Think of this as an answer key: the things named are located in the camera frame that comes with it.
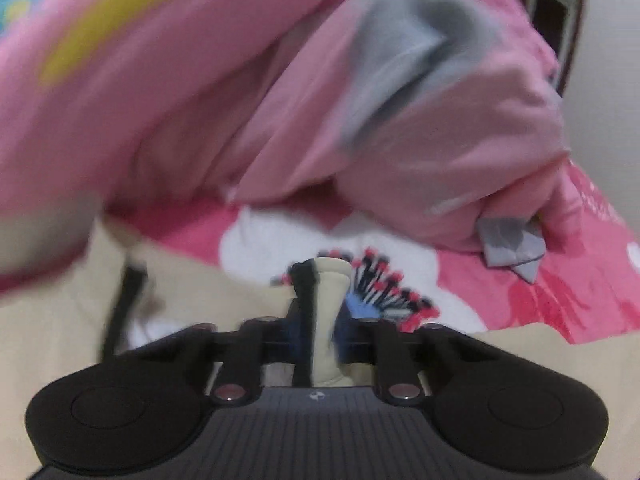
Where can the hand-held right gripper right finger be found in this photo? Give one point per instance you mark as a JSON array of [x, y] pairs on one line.
[[365, 342]]

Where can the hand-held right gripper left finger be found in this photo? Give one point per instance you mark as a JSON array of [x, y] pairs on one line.
[[277, 342]]

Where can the beige zip hoodie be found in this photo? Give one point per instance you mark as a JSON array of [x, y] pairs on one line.
[[50, 335]]

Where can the pink floral bed sheet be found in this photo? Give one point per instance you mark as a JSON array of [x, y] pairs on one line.
[[550, 300]]

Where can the pink printed duvet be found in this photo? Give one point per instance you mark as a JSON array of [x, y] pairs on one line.
[[250, 110]]

